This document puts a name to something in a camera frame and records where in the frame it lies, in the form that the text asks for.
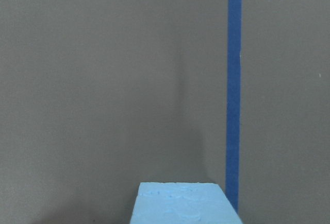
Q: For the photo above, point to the light blue foam block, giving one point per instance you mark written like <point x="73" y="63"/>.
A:
<point x="182" y="202"/>

